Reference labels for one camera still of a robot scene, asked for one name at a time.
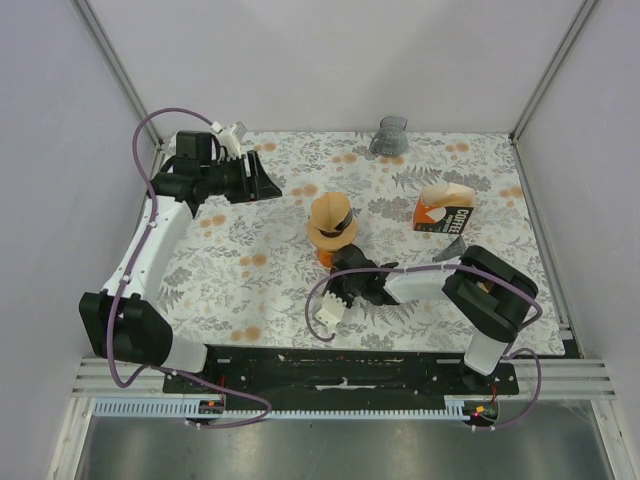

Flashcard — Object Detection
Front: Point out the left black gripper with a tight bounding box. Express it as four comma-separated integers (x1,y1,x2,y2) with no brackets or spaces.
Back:
201,151,282,205

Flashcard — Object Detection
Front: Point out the orange glass carafe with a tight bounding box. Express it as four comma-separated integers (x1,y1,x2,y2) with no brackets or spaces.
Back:
317,248,334,268

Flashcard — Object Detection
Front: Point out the wooden ring dripper stand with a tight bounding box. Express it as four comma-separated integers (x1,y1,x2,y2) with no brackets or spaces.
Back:
307,220,358,251

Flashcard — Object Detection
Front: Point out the brown paper coffee filter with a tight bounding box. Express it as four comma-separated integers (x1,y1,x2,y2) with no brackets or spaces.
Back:
310,192,352,230

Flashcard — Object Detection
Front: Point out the grey glass dripper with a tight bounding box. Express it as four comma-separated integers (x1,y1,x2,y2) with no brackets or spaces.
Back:
432,235,467,263

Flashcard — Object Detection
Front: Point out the orange coffee filter box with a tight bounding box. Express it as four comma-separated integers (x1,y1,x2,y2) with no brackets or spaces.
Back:
412,182,476,235

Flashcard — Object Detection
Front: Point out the grey glass carafe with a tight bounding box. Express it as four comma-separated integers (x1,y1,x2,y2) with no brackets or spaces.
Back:
369,116,408,157

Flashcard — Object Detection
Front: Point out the blue glass dripper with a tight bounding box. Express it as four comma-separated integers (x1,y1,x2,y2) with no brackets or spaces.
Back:
320,209,353,238

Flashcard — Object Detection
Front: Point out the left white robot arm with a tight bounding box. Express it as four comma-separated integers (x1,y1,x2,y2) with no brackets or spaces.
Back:
79,123,282,393

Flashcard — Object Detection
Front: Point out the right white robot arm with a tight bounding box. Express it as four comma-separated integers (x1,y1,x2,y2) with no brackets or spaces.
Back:
316,244,542,394

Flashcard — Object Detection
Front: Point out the floral tablecloth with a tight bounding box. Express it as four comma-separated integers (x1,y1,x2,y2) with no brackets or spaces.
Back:
157,132,565,356

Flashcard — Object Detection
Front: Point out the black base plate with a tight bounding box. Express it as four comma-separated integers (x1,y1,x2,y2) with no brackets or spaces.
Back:
162,341,519,412

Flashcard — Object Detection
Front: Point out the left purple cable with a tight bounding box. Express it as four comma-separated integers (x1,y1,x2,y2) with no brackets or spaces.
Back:
106,106,274,430

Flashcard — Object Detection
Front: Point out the aluminium frame rail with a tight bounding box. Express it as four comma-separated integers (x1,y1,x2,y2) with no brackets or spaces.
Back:
512,359,616,400

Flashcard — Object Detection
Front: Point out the white cable duct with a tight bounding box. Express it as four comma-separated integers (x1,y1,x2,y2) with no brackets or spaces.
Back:
93,397,471,420

